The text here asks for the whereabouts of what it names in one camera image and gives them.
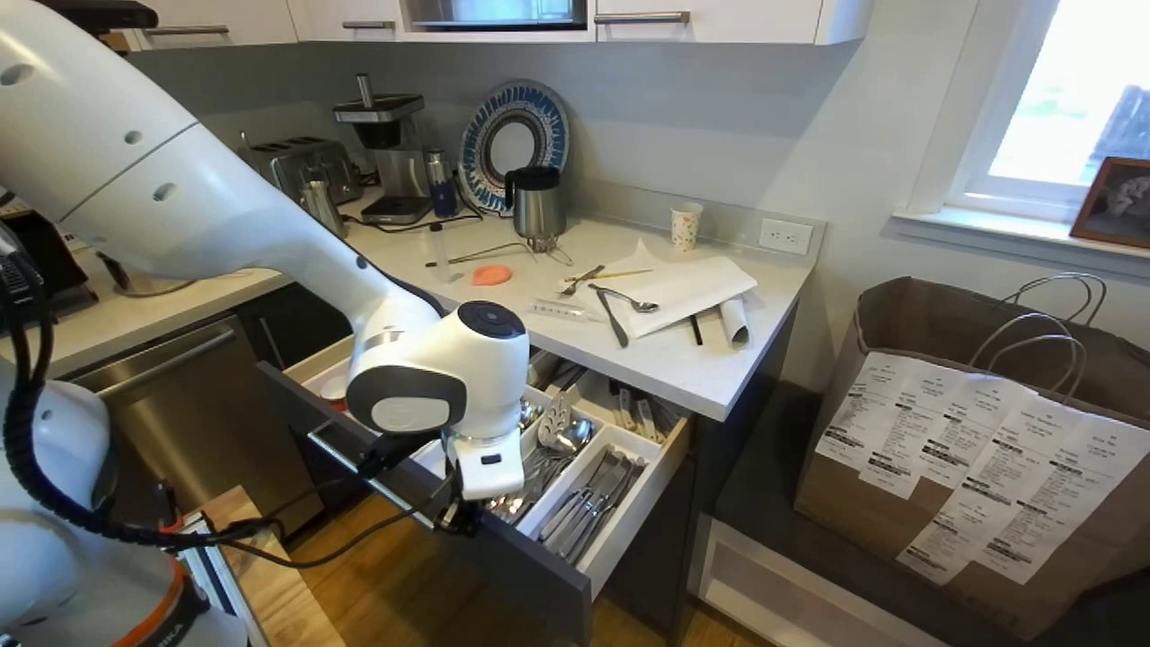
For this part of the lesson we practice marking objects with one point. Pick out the white cutlery organizer tray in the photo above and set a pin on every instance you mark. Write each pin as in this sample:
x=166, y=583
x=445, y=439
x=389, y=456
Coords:
x=598, y=479

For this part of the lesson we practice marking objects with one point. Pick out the metal spoon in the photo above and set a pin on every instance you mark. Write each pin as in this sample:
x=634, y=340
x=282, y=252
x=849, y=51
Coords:
x=579, y=279

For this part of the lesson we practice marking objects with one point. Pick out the cabinet cutlery drawer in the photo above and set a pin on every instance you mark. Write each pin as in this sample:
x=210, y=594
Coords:
x=527, y=564

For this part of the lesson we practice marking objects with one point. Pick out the brown paper bag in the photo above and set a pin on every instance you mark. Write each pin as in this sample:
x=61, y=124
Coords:
x=984, y=470

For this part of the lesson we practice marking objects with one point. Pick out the window with white frame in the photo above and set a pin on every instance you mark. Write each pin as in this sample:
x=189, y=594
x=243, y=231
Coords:
x=1064, y=108

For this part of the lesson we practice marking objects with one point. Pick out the white wall outlet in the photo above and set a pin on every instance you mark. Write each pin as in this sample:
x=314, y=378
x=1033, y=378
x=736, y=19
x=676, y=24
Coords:
x=784, y=235

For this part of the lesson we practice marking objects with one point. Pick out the stainless steel dishwasher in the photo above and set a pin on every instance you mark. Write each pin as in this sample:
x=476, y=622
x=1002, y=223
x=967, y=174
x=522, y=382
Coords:
x=192, y=417

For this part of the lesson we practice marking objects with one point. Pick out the black coffee maker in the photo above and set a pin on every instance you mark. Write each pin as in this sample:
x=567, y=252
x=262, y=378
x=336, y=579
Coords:
x=384, y=147

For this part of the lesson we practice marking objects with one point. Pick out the white dotted paper cup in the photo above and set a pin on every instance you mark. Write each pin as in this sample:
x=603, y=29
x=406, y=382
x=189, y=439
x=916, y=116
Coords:
x=687, y=228

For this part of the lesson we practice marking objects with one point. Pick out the orange silicone lid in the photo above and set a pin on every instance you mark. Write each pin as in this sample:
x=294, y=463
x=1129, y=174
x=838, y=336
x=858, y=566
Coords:
x=492, y=276

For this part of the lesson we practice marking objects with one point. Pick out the metal fork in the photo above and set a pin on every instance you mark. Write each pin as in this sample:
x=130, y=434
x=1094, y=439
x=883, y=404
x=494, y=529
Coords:
x=632, y=301

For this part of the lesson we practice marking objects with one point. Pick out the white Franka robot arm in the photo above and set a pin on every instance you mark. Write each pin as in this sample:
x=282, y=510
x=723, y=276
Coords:
x=204, y=204

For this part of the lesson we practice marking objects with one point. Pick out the stainless steel microwave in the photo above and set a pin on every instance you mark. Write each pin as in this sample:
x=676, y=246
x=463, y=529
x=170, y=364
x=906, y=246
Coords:
x=494, y=13

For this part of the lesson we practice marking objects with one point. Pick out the small steel shaker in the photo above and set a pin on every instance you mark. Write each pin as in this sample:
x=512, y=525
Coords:
x=323, y=207

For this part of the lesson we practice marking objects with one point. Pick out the small blue bottle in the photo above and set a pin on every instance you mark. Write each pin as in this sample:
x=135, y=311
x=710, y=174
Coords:
x=445, y=189

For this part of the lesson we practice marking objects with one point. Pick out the blue patterned decorative plate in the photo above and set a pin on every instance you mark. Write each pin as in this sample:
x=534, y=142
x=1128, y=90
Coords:
x=517, y=131

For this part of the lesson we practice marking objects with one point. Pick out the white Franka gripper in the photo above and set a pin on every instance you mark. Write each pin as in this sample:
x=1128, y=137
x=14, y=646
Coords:
x=492, y=463

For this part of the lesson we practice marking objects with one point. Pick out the dark picture frame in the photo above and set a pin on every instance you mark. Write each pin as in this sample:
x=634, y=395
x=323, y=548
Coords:
x=1116, y=204

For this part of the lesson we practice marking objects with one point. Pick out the rolled white paper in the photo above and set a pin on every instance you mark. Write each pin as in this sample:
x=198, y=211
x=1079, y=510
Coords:
x=723, y=324

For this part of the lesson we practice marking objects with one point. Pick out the white upper cabinet door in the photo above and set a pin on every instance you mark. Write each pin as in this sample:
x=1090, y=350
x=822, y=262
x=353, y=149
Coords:
x=721, y=19

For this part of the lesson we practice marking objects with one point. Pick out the metal table knife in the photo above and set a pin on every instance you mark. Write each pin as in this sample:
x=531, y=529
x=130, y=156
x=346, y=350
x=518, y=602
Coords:
x=614, y=317

